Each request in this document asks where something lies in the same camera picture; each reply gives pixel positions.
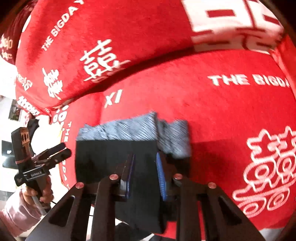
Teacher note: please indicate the person's left forearm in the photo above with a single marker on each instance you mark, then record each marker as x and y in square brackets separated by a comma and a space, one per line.
[18, 215]

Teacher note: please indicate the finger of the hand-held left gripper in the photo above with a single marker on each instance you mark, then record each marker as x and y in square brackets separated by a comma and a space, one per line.
[55, 148]
[62, 154]

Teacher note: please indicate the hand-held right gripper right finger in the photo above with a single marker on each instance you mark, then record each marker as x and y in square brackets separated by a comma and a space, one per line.
[160, 176]

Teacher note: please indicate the dark pants with grey waistband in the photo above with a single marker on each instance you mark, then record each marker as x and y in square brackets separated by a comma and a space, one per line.
[104, 157]

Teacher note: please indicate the person's left hand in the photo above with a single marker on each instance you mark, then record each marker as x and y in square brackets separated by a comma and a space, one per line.
[29, 194]

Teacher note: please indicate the red printed bedsheet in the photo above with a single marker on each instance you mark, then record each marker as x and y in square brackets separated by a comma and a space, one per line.
[208, 115]

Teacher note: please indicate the red folded printed quilt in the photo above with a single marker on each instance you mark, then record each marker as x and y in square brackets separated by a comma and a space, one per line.
[127, 27]

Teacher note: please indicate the dark red printed cloth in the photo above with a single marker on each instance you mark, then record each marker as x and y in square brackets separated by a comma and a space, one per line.
[9, 44]

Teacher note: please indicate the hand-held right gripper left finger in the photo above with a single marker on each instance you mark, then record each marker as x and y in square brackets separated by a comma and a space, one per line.
[131, 176]

